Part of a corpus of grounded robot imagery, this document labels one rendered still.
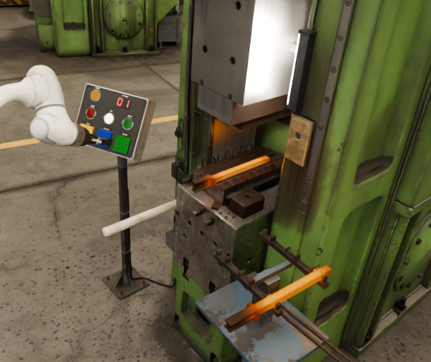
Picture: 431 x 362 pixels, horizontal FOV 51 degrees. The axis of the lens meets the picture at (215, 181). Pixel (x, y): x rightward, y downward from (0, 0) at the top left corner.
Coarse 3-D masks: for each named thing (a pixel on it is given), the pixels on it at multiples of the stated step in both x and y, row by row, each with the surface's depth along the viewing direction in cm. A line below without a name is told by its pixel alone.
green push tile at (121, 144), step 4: (116, 136) 203; (120, 136) 203; (124, 136) 202; (116, 140) 203; (120, 140) 203; (124, 140) 202; (128, 140) 201; (116, 144) 203; (120, 144) 203; (124, 144) 202; (128, 144) 201; (116, 148) 203; (120, 148) 202; (124, 148) 202; (128, 148) 201; (120, 152) 203; (124, 152) 202
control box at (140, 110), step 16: (112, 96) 205; (128, 96) 203; (80, 112) 211; (96, 112) 208; (112, 112) 205; (128, 112) 203; (144, 112) 200; (96, 128) 208; (112, 128) 205; (144, 128) 203; (112, 144) 205; (144, 144) 208
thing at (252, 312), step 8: (312, 272) 147; (320, 272) 148; (328, 272) 149; (304, 280) 144; (312, 280) 144; (288, 288) 140; (296, 288) 141; (304, 288) 143; (272, 296) 137; (280, 296) 137; (288, 296) 139; (248, 304) 133; (256, 304) 134; (264, 304) 134; (272, 304) 135; (240, 312) 130; (248, 312) 130; (256, 312) 130; (232, 320) 127; (240, 320) 128; (248, 320) 131; (256, 320) 132; (232, 328) 128
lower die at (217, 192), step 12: (240, 156) 208; (252, 156) 207; (204, 168) 196; (216, 168) 195; (228, 168) 196; (252, 168) 195; (276, 168) 199; (216, 180) 185; (228, 180) 187; (240, 180) 188; (252, 180) 191; (216, 192) 186; (228, 192) 184
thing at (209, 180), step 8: (256, 160) 200; (264, 160) 201; (232, 168) 192; (240, 168) 193; (248, 168) 196; (208, 176) 183; (216, 176) 186; (224, 176) 187; (200, 184) 181; (208, 184) 184
